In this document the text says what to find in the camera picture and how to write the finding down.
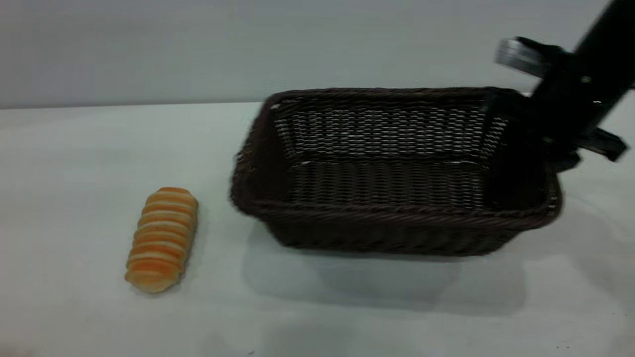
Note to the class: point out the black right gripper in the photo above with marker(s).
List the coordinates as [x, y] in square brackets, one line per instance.
[563, 109]

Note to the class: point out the dark brown woven basket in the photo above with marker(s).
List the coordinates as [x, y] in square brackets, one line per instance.
[387, 233]

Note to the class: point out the striped orange bread roll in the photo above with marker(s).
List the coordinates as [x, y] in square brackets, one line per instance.
[161, 240]

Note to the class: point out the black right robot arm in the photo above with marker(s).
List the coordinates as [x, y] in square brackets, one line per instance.
[611, 44]

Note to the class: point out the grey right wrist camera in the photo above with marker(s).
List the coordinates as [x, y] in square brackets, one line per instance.
[523, 55]

